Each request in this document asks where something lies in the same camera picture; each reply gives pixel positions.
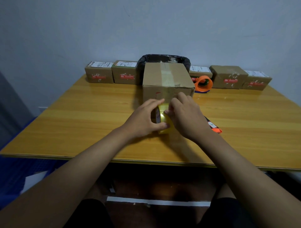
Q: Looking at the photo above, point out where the person's right hand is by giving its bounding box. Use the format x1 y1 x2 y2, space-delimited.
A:
163 92 211 142

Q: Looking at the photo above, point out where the person's left hand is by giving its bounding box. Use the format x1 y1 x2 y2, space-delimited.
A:
122 98 170 140

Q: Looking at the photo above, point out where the yellow packing tape roll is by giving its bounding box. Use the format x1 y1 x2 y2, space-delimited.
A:
155 103 176 135

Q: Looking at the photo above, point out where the person's left forearm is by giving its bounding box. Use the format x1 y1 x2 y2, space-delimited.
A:
0 127 140 228

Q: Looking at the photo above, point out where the person's right forearm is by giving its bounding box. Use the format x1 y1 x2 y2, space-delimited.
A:
194 129 301 228

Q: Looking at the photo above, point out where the large cardboard box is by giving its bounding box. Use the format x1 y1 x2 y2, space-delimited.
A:
142 62 196 106

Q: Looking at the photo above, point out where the orange tape dispenser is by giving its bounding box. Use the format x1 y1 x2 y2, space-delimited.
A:
191 75 214 93

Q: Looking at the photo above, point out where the small labelled cardboard box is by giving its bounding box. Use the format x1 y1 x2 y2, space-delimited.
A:
85 61 115 84
111 60 140 85
242 70 273 91
189 65 213 83

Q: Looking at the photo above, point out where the orange black utility knife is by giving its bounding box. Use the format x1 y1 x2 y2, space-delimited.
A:
204 116 223 134

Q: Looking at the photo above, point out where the black bin bag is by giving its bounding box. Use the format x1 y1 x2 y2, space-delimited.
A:
137 54 191 85

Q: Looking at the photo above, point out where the small unlabelled cardboard box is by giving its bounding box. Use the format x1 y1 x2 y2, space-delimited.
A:
209 65 249 90

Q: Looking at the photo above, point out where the white floor tape strip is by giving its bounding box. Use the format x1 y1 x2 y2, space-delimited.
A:
106 196 211 207

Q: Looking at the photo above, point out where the person's right leg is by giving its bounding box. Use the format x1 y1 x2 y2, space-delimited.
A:
199 183 258 228

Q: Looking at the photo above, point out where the person's leg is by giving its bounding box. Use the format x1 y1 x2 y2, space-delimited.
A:
63 199 114 228
199 183 258 228

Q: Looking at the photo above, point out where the person's left leg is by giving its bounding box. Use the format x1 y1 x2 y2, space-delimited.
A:
63 199 114 228

